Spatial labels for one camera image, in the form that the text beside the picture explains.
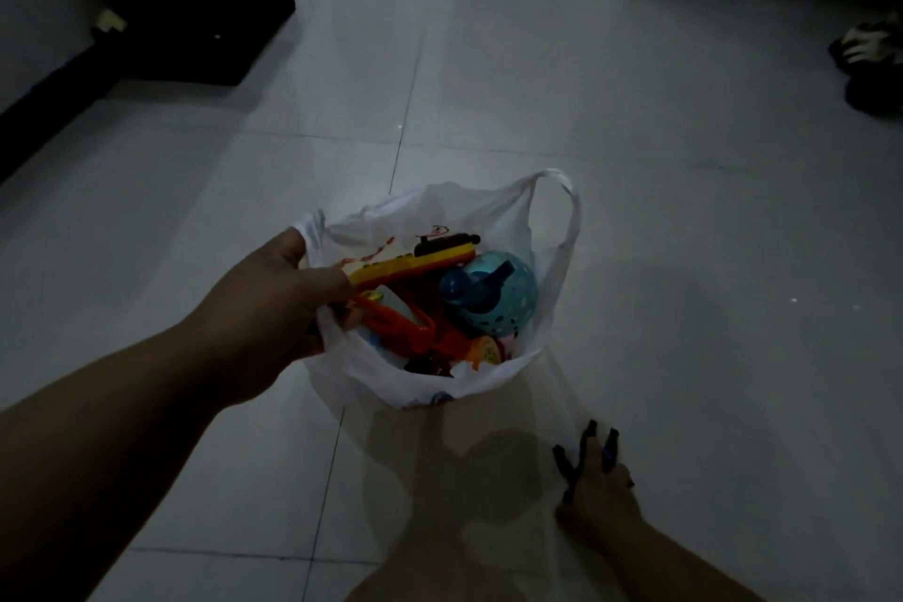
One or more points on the person's right hand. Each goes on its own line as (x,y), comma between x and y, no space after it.
(599,496)

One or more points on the person's left hand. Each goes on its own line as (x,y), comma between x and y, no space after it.
(254,326)

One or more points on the person's left thumb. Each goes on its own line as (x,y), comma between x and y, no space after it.
(330,287)

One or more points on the person's right fingers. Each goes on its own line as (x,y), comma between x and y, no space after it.
(599,464)

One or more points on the black pronged toy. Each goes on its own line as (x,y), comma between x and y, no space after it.
(570,466)

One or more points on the white plastic bag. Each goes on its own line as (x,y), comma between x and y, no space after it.
(367,369)

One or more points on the person's left forearm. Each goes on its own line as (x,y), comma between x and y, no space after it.
(99,453)

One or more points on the person's right forearm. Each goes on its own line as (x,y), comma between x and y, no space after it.
(677,566)

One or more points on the yellow plastic toy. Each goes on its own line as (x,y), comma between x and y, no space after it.
(409,264)

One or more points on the red plastic toy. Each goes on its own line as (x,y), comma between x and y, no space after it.
(402,328)

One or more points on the black toy piece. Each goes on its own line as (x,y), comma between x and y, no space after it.
(444,243)

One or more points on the orange round toy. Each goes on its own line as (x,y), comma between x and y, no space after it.
(487,353)

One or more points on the blue perforated ball toy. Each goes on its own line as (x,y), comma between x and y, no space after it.
(497,295)

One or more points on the small pale object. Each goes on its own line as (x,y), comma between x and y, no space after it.
(111,21)

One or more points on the black and white shoes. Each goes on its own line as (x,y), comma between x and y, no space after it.
(869,65)

